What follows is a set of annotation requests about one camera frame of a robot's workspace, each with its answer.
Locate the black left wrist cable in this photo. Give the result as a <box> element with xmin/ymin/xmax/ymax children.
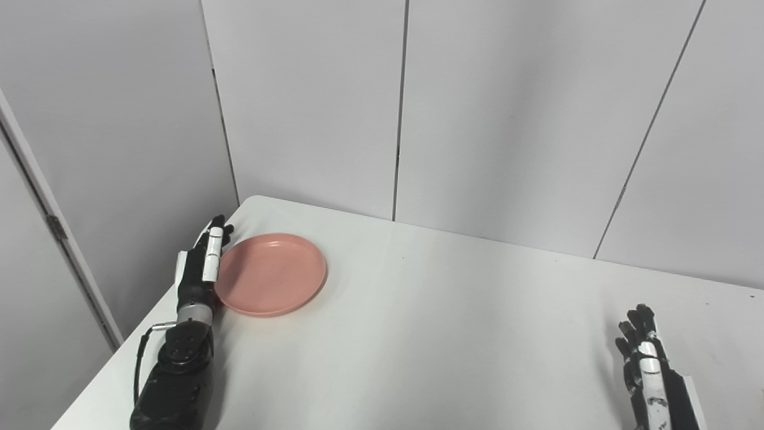
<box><xmin>134</xmin><ymin>322</ymin><xmax>177</xmax><ymax>407</ymax></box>

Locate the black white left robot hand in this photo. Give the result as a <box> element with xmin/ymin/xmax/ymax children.
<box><xmin>176</xmin><ymin>215</ymin><xmax>235</xmax><ymax>311</ymax></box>

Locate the pink round plate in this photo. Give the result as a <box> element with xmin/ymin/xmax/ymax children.
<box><xmin>214</xmin><ymin>233</ymin><xmax>328</xmax><ymax>318</ymax></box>

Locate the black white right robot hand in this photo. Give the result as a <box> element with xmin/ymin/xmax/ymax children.
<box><xmin>615</xmin><ymin>304</ymin><xmax>708</xmax><ymax>430</ymax></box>

